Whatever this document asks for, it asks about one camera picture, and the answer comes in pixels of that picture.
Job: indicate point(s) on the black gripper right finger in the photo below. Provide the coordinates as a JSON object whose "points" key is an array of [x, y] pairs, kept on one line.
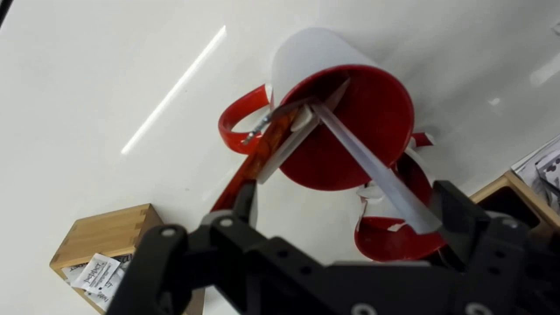
{"points": [[501, 263]]}

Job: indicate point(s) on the white printed paper sheet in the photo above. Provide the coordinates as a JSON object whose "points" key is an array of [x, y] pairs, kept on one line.
{"points": [[544, 169]]}

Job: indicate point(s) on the white sugar packets pile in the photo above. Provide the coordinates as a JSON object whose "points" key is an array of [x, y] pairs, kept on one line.
{"points": [[98, 277]]}

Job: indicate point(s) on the red plastic stirrer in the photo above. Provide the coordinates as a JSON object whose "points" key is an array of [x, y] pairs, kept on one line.
{"points": [[273, 141]]}

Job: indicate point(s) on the white flat stick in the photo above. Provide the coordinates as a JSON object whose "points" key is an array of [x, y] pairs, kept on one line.
{"points": [[291, 146]]}

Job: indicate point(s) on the wooden packet box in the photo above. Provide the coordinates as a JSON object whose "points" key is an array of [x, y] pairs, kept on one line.
{"points": [[105, 230]]}

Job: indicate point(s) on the white mug red interior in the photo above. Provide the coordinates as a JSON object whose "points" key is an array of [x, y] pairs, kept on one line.
{"points": [[355, 129]]}

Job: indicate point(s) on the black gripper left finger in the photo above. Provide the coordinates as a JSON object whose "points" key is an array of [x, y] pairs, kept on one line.
{"points": [[168, 263]]}

